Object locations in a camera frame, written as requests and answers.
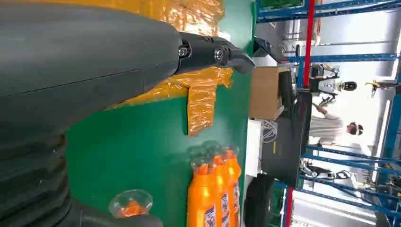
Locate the green crate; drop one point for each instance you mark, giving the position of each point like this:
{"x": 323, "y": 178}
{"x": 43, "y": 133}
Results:
{"x": 282, "y": 3}

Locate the cardboard box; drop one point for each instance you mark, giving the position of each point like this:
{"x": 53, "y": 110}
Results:
{"x": 264, "y": 94}

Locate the red rack post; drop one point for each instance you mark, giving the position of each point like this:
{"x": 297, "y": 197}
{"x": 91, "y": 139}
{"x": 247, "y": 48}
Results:
{"x": 308, "y": 37}

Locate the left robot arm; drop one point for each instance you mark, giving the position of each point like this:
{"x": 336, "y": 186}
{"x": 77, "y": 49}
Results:
{"x": 28, "y": 188}

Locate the blue steel rack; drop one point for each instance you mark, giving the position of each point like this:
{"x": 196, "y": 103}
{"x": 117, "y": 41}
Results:
{"x": 344, "y": 58}

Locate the yellow plastic sheet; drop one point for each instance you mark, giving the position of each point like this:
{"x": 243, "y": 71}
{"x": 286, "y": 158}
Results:
{"x": 200, "y": 103}

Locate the white humanoid robot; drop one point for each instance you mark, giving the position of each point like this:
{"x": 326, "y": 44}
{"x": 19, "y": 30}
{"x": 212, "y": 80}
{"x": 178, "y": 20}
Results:
{"x": 327, "y": 85}

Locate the green table mat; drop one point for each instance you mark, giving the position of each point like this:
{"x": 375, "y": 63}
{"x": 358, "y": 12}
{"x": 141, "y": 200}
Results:
{"x": 131, "y": 150}

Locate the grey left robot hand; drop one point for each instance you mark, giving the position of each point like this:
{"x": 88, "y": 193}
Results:
{"x": 78, "y": 56}

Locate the white box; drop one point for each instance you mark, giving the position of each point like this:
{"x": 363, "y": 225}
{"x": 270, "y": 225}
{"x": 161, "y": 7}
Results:
{"x": 253, "y": 147}

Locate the orange drink bottle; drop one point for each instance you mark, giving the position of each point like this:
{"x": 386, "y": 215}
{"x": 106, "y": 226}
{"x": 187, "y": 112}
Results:
{"x": 221, "y": 185}
{"x": 131, "y": 208}
{"x": 200, "y": 200}
{"x": 235, "y": 175}

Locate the person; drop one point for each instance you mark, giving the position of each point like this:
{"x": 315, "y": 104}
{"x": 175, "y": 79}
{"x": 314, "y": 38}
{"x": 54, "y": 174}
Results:
{"x": 325, "y": 127}

